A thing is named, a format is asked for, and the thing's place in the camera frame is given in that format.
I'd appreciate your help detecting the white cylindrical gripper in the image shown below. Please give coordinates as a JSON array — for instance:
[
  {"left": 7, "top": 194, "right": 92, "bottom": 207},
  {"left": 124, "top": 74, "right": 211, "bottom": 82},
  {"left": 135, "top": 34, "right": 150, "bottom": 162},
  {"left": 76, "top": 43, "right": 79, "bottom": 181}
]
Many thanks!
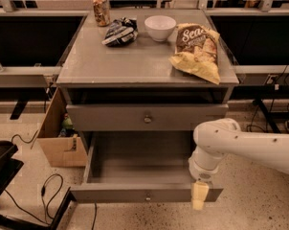
[{"left": 189, "top": 147, "right": 225, "bottom": 210}]

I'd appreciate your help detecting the grey drawer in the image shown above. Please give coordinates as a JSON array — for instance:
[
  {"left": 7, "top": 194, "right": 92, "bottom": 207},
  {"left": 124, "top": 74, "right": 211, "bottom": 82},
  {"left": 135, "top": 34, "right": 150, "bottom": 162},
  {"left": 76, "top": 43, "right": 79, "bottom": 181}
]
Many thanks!
[
  {"left": 67, "top": 103, "right": 229, "bottom": 131},
  {"left": 69, "top": 131, "right": 224, "bottom": 204}
]

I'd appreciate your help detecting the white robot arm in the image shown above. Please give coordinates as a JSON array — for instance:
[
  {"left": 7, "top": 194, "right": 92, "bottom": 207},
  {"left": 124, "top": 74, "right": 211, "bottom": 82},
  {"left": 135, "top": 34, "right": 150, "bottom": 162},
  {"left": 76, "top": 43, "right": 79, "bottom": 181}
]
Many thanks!
[{"left": 189, "top": 118, "right": 289, "bottom": 210}]

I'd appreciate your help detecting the grey drawer cabinet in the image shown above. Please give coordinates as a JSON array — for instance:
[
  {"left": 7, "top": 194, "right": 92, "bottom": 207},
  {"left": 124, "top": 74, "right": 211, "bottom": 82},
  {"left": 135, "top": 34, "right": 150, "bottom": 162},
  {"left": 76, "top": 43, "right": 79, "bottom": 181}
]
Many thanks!
[{"left": 56, "top": 8, "right": 240, "bottom": 136}]

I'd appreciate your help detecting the grey top drawer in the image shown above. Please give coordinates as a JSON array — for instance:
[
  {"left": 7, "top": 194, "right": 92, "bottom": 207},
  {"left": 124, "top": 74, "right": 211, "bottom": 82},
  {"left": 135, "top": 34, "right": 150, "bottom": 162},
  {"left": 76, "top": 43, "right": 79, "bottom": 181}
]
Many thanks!
[{"left": 67, "top": 103, "right": 229, "bottom": 131}]

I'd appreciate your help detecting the cardboard box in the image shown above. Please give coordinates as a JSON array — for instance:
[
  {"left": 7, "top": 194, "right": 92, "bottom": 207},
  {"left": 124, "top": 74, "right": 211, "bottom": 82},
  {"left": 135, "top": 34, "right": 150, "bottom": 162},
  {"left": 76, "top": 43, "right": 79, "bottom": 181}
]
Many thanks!
[{"left": 37, "top": 88, "right": 87, "bottom": 168}]

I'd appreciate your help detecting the yellow sea salt chip bag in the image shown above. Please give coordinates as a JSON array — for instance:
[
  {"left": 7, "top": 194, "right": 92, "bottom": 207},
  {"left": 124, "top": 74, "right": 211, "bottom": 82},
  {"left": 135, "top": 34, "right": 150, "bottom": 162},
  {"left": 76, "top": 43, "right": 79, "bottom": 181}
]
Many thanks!
[{"left": 169, "top": 23, "right": 220, "bottom": 84}]

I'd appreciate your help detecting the green bottle in box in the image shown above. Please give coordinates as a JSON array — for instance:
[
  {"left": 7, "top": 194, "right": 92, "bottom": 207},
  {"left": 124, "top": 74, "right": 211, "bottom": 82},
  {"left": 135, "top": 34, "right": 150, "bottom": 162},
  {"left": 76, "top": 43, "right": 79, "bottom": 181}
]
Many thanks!
[{"left": 61, "top": 113, "right": 74, "bottom": 129}]

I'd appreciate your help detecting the white ceramic bowl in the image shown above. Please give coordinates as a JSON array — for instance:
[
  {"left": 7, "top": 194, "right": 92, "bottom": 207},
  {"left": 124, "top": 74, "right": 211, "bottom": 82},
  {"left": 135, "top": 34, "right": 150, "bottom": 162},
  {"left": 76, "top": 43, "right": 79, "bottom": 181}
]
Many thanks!
[{"left": 144, "top": 15, "right": 176, "bottom": 41}]

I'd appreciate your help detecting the dark crumpled snack bag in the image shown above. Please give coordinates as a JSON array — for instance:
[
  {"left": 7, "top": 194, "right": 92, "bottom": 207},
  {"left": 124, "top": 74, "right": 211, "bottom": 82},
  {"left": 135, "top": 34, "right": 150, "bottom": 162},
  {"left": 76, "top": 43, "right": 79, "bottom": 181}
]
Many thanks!
[{"left": 101, "top": 17, "right": 138, "bottom": 47}]

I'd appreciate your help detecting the black chair base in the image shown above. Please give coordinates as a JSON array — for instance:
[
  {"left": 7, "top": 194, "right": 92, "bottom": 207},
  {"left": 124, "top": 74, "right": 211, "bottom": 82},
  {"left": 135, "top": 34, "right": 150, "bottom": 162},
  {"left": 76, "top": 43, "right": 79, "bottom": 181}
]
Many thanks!
[{"left": 0, "top": 141, "right": 75, "bottom": 230}]

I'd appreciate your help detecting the gold soda can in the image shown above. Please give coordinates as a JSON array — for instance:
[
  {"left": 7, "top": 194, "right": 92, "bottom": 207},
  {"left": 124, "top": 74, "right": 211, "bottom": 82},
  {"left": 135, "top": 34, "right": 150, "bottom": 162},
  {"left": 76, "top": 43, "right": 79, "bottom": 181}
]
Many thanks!
[{"left": 93, "top": 0, "right": 110, "bottom": 27}]

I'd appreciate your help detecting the black floor cable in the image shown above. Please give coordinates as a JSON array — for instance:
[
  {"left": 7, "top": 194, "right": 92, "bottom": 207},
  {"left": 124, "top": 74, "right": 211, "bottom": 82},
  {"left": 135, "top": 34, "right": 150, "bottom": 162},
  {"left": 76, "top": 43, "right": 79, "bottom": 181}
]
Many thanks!
[{"left": 4, "top": 172, "right": 99, "bottom": 230}]

